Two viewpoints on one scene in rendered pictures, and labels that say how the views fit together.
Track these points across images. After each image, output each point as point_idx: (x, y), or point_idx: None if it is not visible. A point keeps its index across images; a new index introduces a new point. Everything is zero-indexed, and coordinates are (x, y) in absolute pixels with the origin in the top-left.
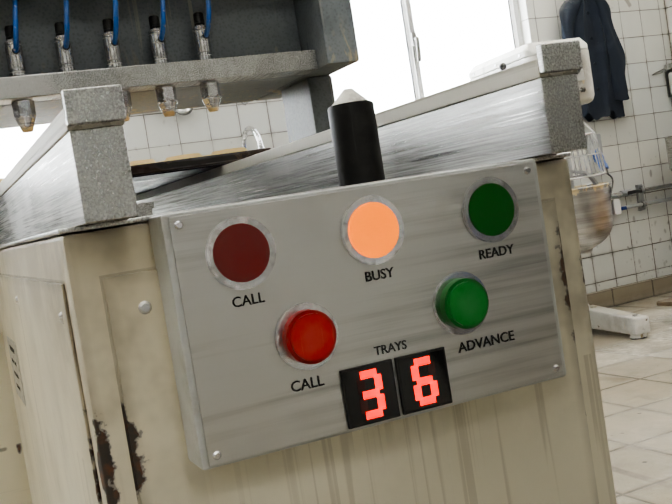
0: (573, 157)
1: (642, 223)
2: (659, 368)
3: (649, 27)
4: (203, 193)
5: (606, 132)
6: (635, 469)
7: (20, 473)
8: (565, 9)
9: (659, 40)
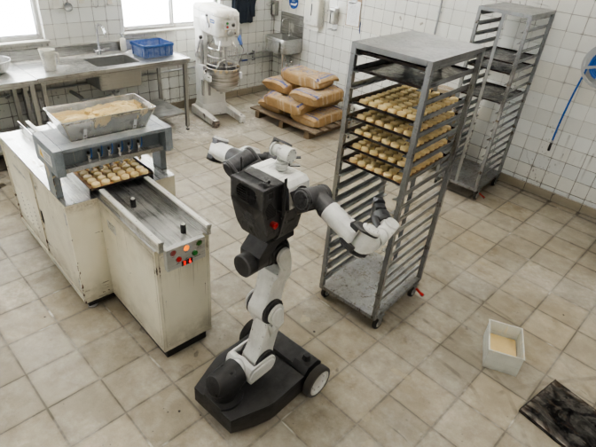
0: (228, 58)
1: (252, 65)
2: (244, 143)
3: None
4: None
5: (244, 27)
6: (227, 192)
7: (102, 235)
8: None
9: None
